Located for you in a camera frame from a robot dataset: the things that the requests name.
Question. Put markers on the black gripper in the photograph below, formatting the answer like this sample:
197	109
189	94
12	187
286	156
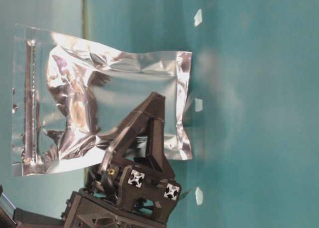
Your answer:
130	194

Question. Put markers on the silver zip bag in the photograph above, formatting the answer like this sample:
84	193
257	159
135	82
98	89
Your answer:
69	95

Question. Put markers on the white tape marker middle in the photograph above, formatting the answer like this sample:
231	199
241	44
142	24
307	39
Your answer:
198	104

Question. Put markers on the white tape marker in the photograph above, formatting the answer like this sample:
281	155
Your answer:
198	104
199	196
198	18

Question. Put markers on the white tape marker bottom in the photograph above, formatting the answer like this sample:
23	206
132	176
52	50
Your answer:
199	196

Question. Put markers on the white tape marker top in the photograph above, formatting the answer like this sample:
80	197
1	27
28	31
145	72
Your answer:
198	18

